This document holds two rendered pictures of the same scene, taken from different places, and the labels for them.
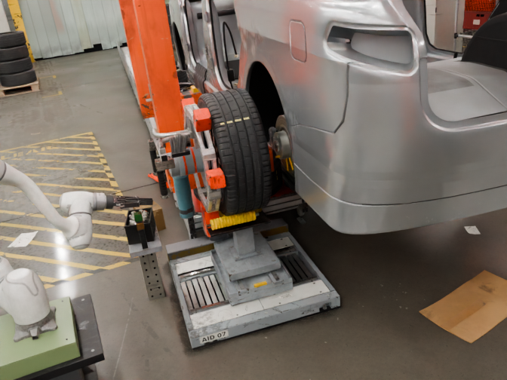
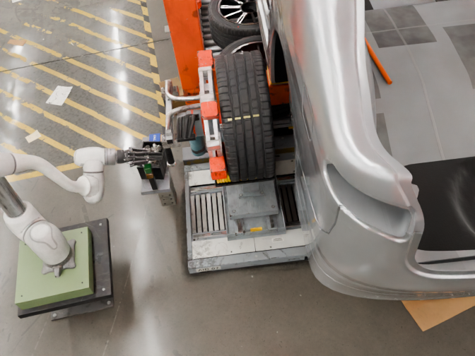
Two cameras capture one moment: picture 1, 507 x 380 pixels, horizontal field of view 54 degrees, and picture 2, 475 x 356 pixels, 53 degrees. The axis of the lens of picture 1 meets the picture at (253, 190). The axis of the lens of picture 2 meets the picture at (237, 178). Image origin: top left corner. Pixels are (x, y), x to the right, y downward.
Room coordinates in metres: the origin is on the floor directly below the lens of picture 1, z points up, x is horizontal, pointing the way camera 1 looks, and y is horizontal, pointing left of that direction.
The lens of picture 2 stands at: (0.83, -0.25, 2.65)
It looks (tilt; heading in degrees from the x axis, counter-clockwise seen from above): 53 degrees down; 14
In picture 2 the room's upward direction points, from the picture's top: 7 degrees counter-clockwise
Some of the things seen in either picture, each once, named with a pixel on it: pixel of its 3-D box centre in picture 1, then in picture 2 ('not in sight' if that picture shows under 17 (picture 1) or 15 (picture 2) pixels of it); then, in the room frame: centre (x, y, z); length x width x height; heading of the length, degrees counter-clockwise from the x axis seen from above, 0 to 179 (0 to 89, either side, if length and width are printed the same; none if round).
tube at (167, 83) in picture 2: (170, 125); (182, 85); (2.56, 0.40, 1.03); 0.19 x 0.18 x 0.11; 104
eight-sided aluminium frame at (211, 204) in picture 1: (201, 158); (212, 121); (2.49, 0.26, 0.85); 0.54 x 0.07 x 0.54; 14
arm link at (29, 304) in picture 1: (23, 293); (47, 240); (1.86, 1.06, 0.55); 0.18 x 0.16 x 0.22; 59
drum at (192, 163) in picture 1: (188, 160); (198, 122); (2.47, 0.32, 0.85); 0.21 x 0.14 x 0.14; 104
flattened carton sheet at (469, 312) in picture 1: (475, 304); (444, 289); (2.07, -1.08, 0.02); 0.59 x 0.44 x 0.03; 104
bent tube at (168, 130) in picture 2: (175, 135); (184, 113); (2.37, 0.35, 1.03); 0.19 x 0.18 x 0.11; 104
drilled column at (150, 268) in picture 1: (149, 265); (162, 181); (2.53, 0.66, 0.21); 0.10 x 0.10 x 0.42; 14
